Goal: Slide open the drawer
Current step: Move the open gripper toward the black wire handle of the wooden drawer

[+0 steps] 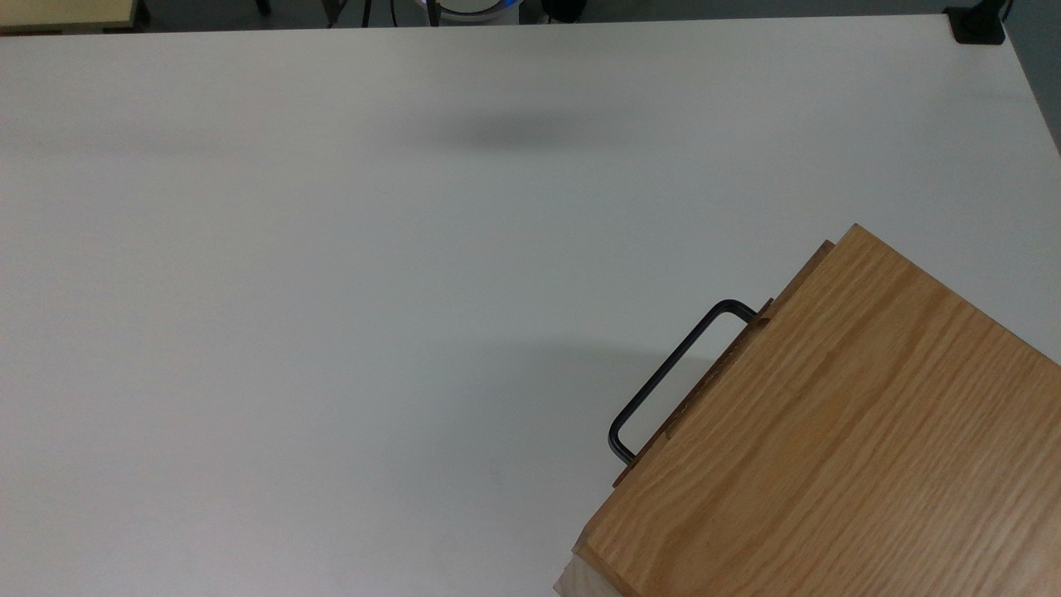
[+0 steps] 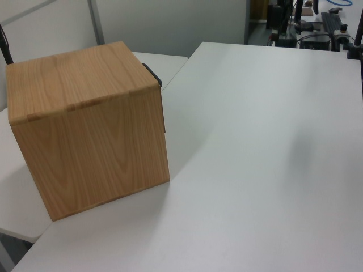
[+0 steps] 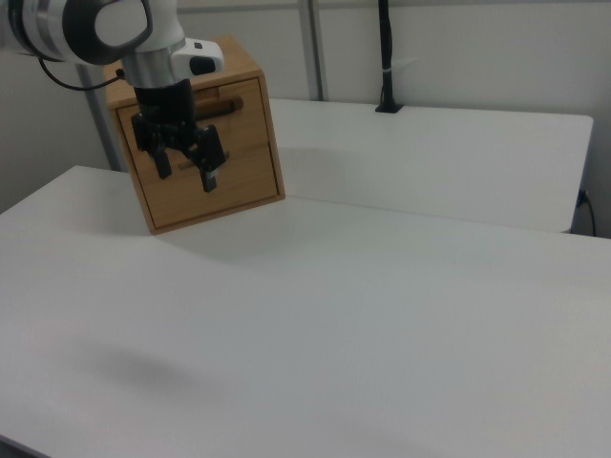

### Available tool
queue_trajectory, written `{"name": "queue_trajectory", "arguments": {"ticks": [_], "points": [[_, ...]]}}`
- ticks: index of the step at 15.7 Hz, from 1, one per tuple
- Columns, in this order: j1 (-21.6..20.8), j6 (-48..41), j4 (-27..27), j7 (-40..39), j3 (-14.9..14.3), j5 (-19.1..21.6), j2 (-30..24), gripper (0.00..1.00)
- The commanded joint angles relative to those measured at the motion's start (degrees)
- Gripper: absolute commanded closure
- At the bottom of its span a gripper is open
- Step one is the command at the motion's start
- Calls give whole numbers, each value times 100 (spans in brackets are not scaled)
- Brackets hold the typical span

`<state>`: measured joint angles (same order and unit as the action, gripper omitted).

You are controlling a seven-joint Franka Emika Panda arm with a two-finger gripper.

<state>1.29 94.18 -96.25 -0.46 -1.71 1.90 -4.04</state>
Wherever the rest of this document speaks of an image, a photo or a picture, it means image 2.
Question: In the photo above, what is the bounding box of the black stand with round base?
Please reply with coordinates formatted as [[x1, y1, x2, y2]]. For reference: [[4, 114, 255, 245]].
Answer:
[[286, 0, 313, 32]]

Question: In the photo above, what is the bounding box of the dark box with green top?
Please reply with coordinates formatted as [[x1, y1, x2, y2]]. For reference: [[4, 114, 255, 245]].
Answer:
[[271, 33, 296, 48]]

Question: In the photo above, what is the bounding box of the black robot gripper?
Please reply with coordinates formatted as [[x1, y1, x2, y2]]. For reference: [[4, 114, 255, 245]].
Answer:
[[268, 3, 288, 38]]

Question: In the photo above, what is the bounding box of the wooden drawer with black handle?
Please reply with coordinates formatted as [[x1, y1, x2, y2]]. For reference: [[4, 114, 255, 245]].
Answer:
[[142, 62, 167, 134]]

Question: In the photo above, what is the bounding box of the emergency stop button box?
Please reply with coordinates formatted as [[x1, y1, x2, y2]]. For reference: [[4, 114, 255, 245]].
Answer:
[[333, 24, 350, 44]]

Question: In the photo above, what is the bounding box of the light wooden drawer cabinet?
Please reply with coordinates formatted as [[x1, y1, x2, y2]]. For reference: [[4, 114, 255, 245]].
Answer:
[[5, 41, 171, 222]]

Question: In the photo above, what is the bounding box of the thin black camera pole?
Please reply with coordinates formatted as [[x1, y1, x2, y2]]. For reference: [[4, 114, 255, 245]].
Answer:
[[0, 24, 14, 66]]

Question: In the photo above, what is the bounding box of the black computer keyboard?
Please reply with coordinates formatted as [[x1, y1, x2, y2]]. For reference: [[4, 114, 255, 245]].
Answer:
[[321, 12, 343, 32]]

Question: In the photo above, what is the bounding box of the black clamp pole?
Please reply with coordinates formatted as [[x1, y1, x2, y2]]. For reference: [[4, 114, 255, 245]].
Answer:
[[345, 16, 363, 60]]

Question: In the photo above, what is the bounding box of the black electronics box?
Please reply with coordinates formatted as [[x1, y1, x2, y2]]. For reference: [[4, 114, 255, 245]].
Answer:
[[299, 35, 332, 50]]

